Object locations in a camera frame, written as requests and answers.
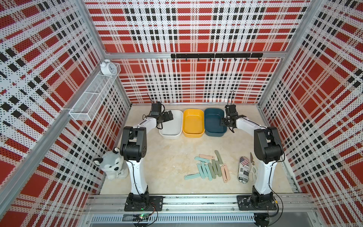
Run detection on sage green knife top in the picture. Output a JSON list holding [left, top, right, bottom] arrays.
[[215, 150, 223, 165]]

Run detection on pink knife top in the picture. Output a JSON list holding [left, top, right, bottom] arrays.
[[199, 154, 215, 160]]

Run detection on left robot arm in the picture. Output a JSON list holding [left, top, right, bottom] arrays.
[[120, 102, 174, 206]]

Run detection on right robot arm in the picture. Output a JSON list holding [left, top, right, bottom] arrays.
[[221, 104, 284, 207]]

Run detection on dark teal storage box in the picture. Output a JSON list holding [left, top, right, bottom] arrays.
[[204, 108, 227, 137]]

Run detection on white storage box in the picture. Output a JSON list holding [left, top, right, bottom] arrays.
[[159, 110, 183, 140]]

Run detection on yellow storage box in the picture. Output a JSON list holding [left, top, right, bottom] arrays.
[[182, 109, 205, 138]]

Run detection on sage knife middle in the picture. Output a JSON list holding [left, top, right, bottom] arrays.
[[211, 159, 218, 175]]

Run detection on printed pencil case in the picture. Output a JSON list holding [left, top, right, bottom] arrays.
[[238, 156, 250, 183]]

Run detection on sage knife left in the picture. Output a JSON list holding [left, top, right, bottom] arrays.
[[208, 163, 216, 179]]

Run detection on white alarm clock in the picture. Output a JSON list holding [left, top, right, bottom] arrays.
[[100, 59, 117, 76]]

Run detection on husky plush toy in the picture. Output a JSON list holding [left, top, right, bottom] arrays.
[[93, 147, 129, 180]]

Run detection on green circuit board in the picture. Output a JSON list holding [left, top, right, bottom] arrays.
[[132, 213, 149, 222]]

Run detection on black hook rail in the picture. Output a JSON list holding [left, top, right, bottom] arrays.
[[171, 53, 263, 60]]

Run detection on white handled scissors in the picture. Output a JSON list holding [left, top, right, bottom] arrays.
[[249, 153, 258, 183]]

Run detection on white wire mesh shelf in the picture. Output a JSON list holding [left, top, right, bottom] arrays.
[[70, 63, 121, 121]]

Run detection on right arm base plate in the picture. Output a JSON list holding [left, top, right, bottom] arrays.
[[237, 195, 277, 211]]

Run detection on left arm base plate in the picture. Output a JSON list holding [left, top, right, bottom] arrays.
[[124, 193, 164, 211]]

